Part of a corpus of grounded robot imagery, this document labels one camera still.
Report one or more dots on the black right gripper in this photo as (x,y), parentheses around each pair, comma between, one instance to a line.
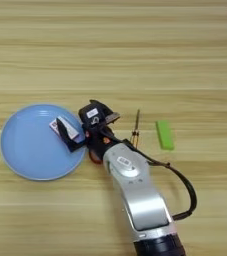
(98,141)

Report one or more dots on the white pink printed eraser box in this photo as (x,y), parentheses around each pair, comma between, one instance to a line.
(72,130)

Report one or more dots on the green rectangular eraser block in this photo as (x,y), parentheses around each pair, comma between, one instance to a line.
(165,135)

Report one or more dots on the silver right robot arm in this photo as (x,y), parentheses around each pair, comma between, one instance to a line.
(145,203)

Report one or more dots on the small black box white label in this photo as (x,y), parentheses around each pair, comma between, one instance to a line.
(92,115)

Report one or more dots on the blue round plate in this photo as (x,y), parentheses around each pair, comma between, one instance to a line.
(28,150)

